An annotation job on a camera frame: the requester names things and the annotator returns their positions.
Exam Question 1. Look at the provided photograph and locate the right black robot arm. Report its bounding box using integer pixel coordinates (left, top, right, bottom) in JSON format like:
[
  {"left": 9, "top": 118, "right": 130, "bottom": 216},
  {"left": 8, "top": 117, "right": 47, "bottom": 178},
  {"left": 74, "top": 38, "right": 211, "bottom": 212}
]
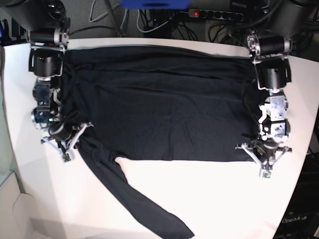
[{"left": 0, "top": 0, "right": 92, "bottom": 162}]

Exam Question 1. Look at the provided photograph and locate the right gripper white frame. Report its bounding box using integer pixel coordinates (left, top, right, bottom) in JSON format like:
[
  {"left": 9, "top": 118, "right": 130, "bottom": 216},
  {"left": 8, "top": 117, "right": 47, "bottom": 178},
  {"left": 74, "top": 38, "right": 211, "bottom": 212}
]
[{"left": 39, "top": 122, "right": 93, "bottom": 163}]

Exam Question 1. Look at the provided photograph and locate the black OpenArm equipment case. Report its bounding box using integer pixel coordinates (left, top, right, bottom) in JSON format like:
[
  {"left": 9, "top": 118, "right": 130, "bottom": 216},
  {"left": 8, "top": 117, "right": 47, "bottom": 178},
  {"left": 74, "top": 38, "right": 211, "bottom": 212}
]
[{"left": 274, "top": 153, "right": 319, "bottom": 239}]

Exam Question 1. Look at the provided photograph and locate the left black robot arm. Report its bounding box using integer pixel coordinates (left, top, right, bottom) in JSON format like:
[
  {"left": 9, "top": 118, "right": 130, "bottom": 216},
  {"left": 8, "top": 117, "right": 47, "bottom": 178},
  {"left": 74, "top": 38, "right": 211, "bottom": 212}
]
[{"left": 228, "top": 0, "right": 319, "bottom": 178}]

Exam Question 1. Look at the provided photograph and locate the dark navy long-sleeve shirt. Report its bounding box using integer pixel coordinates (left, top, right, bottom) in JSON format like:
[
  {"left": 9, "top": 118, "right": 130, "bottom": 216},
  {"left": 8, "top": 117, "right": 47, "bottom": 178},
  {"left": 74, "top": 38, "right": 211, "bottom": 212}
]
[{"left": 61, "top": 46, "right": 257, "bottom": 239}]

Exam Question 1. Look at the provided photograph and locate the blue plastic box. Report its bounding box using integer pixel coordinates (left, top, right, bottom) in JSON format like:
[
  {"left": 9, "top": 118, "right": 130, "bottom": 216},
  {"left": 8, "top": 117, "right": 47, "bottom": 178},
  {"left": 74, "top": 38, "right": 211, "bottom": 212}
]
[{"left": 120, "top": 0, "right": 189, "bottom": 9}]

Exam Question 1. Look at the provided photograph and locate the black power strip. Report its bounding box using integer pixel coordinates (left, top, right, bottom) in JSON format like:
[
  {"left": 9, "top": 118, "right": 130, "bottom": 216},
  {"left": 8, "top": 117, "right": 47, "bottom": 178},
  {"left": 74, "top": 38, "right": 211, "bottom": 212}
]
[{"left": 186, "top": 9, "right": 244, "bottom": 22}]

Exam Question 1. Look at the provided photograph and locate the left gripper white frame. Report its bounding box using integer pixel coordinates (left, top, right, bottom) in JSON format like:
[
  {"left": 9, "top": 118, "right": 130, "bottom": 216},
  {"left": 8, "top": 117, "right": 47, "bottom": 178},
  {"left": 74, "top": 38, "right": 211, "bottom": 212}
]
[{"left": 235, "top": 139, "right": 292, "bottom": 179}]

